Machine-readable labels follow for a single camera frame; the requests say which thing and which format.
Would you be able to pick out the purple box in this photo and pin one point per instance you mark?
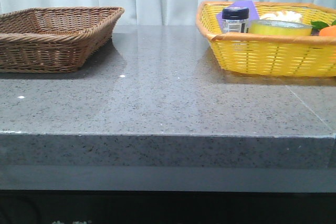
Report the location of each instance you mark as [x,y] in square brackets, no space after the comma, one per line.
[253,14]

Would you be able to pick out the yellow transparent tape roll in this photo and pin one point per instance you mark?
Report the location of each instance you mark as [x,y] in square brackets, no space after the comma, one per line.
[279,28]

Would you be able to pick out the yellow plastic woven basket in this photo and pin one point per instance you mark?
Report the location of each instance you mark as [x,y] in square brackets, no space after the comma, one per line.
[294,56]

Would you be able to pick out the brown wicker basket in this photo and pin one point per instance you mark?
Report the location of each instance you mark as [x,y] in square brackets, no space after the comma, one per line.
[54,39]

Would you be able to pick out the small dark-capped jar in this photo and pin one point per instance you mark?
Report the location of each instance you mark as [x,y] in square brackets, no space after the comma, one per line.
[235,19]

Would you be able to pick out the orange fruit with leaves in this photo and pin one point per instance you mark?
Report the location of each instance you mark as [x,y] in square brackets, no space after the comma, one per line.
[320,28]

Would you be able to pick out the white bread roll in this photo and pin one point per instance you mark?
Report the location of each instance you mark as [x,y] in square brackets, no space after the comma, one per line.
[283,15]

